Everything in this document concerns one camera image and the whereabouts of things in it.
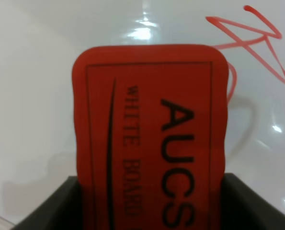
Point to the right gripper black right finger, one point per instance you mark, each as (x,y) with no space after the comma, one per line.
(243,209)

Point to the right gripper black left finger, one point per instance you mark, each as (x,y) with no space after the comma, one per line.
(61,211)

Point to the red whiteboard eraser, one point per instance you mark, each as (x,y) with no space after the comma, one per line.
(150,124)

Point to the white aluminium-framed whiteboard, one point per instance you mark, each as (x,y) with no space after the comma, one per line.
(41,39)

